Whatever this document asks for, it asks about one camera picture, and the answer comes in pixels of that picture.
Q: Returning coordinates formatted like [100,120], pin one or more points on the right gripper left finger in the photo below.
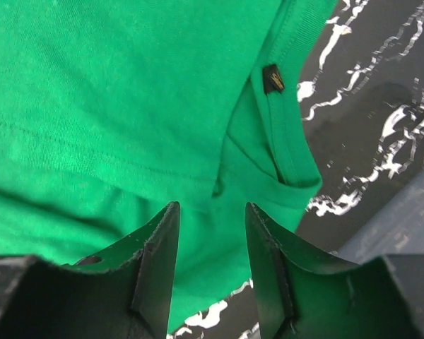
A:
[125,290]

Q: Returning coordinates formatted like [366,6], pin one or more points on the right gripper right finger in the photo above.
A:
[271,250]

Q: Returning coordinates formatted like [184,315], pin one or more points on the green t shirt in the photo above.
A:
[109,110]

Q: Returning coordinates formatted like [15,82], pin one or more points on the clear plastic bin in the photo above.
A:
[397,229]

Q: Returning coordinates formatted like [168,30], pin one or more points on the black marbled table mat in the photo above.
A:
[352,112]

